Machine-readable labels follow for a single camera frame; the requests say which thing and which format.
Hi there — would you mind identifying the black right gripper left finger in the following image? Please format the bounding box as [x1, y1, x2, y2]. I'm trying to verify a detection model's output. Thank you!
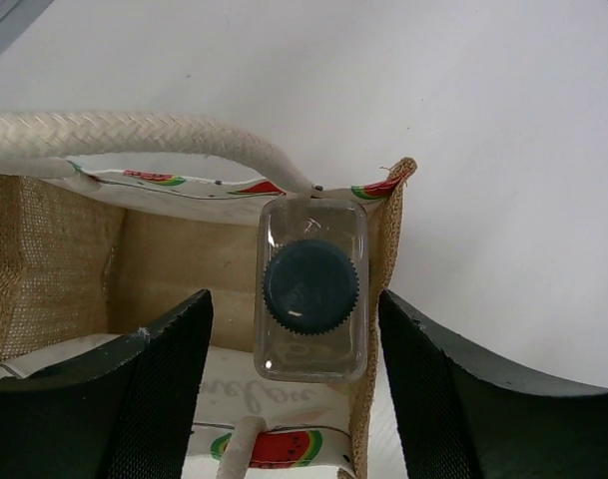
[0, 289, 213, 478]

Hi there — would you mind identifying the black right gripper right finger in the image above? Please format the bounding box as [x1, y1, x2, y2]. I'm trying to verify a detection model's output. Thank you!
[378, 290, 608, 478]

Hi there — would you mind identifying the burlap watermelon canvas bag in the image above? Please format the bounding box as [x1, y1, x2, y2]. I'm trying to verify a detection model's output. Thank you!
[0, 112, 417, 478]

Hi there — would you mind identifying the clear bottle black cap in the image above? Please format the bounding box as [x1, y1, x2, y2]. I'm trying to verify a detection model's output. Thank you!
[254, 199, 369, 383]

